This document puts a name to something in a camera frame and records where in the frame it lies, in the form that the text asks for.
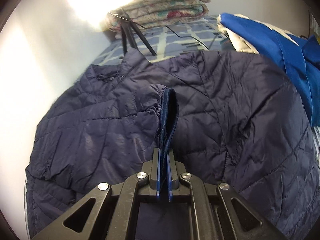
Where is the navy quilted puffer jacket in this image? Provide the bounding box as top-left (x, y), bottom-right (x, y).
top-left (26, 50), bottom-right (319, 239)

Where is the black light tripod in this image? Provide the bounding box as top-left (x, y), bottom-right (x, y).
top-left (120, 16), bottom-right (157, 56)

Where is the blue white striped quilt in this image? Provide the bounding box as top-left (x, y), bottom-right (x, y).
top-left (311, 126), bottom-right (320, 162)

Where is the floral folded blanket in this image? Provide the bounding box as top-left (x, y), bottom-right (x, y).
top-left (103, 0), bottom-right (210, 33)

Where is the blue folded garment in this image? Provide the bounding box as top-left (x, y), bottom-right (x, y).
top-left (217, 13), bottom-right (319, 126)

